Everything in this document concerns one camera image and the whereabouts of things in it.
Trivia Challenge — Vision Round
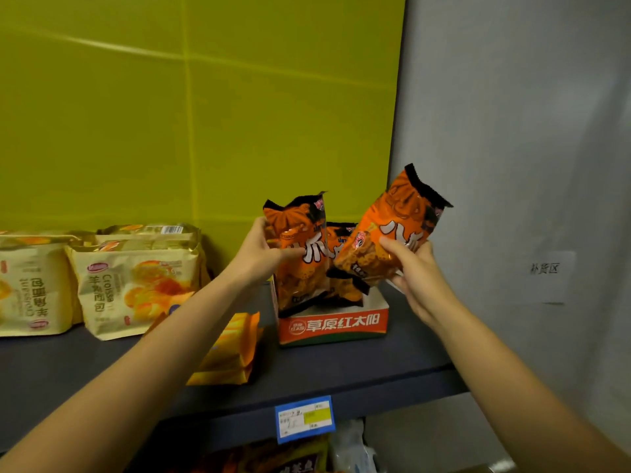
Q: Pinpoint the person's left forearm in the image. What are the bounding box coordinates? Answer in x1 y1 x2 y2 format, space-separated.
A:
0 273 247 473

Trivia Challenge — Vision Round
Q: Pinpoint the white paper wall sign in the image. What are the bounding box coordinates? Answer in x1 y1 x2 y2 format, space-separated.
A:
521 250 578 306

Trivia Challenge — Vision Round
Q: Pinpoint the dark grey shelf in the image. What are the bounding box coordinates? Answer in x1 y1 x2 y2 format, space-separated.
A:
0 285 469 454

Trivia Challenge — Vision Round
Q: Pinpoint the white plastic packet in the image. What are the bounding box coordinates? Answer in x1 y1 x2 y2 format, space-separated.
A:
329 419 378 473

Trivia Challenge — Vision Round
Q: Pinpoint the person's right hand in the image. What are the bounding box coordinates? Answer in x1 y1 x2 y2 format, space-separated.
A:
378 236 459 330

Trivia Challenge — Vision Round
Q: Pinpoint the person's right forearm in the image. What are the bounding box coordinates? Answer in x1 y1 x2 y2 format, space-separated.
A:
432 300 631 473

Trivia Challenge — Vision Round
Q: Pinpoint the lime yellow back panel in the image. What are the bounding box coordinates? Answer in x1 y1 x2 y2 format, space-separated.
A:
0 0 408 271

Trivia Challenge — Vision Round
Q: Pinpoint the blue price tag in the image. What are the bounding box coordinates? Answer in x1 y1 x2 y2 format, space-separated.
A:
274 395 337 445

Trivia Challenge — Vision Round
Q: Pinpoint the person's left hand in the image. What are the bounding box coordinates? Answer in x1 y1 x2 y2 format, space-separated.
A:
224 216 306 291

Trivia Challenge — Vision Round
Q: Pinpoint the red white cardboard box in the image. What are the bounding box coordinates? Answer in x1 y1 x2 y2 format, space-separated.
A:
269 275 390 348

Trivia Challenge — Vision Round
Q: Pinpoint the orange black snack bag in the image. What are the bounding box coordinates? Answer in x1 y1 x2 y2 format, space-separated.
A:
262 191 332 319
334 164 454 295
325 222 368 307

